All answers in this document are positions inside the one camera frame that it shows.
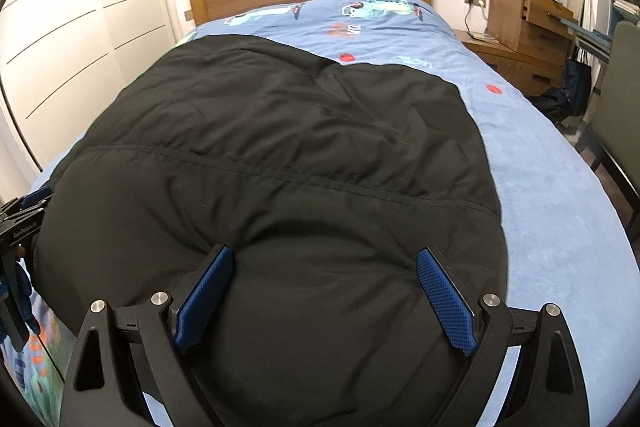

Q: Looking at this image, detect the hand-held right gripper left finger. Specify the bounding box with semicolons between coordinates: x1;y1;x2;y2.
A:
59;244;236;427

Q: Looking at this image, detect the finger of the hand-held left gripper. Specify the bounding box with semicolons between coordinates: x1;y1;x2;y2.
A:
20;186;55;208

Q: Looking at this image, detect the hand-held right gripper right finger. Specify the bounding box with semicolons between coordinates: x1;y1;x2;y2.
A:
416;246;591;427

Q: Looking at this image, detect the black puffer jacket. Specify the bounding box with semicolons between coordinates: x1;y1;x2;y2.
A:
30;34;508;427

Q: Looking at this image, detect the person's left hand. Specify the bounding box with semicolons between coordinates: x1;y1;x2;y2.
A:
12;257;40;335

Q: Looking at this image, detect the bed with blue patterned sheet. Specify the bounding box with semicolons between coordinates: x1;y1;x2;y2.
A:
0;0;636;427

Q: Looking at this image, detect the white wardrobe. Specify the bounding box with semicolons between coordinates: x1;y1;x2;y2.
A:
0;0;193;172

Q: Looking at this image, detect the wooden nightstand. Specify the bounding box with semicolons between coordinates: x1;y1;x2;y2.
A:
457;29;566;95

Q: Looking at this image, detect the navy tote bag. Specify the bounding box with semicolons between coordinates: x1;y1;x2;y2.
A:
564;57;593;116

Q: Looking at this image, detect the grey chair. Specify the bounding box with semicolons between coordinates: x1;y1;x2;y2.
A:
575;21;640;208

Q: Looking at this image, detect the wooden drawer cabinet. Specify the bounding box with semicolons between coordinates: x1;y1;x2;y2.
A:
487;0;575;52

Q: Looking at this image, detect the dark charger cable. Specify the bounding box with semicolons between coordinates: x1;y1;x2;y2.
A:
464;4;488;38

